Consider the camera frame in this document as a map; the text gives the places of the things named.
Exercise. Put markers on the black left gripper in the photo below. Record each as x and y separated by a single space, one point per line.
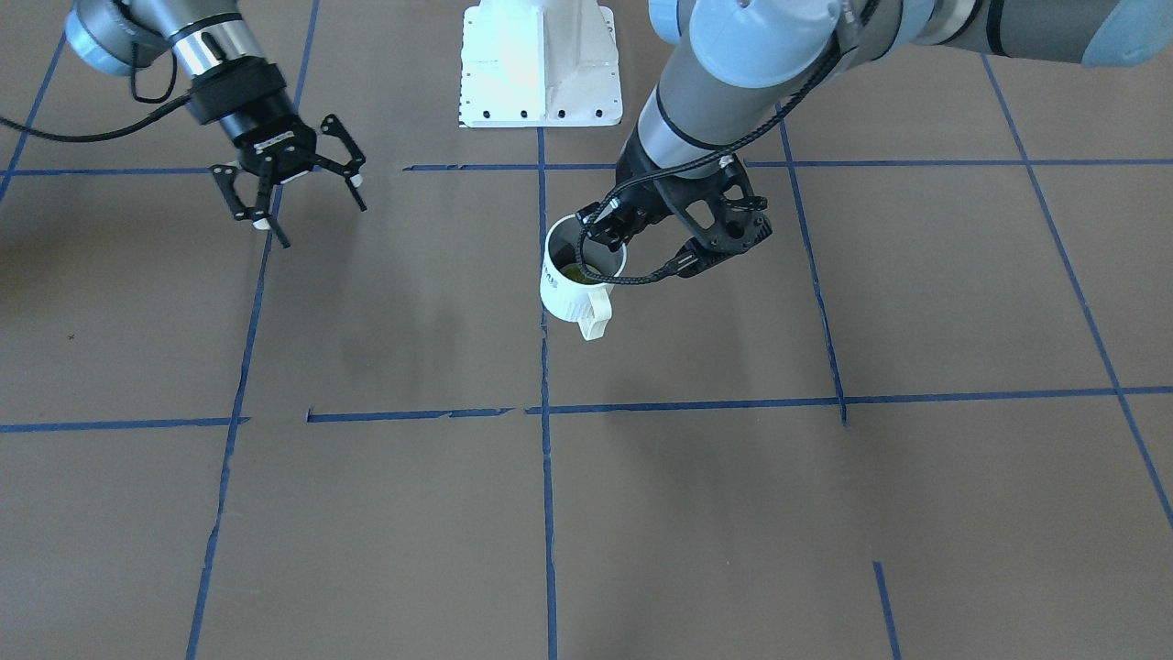
647 194

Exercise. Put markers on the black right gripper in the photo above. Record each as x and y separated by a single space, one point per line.
257 119

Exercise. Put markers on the yellow green lemon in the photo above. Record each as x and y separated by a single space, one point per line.
585 275

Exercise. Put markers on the white ribbed mug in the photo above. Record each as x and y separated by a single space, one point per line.
588 307

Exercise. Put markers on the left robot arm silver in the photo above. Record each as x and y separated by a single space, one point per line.
734 61

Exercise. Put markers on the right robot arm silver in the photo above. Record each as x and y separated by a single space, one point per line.
124 37

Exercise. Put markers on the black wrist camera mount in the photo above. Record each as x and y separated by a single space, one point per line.
724 217

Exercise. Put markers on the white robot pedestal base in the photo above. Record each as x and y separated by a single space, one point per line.
539 64

